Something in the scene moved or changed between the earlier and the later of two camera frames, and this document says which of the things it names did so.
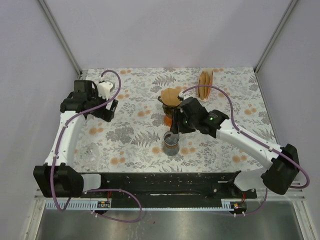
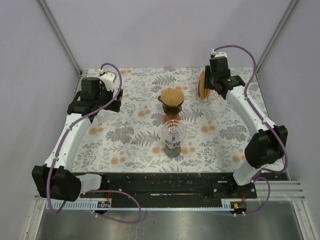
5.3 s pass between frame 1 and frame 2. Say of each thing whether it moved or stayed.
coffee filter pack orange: stayed
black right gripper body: moved
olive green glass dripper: stayed
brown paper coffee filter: stayed
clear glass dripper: moved
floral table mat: stayed
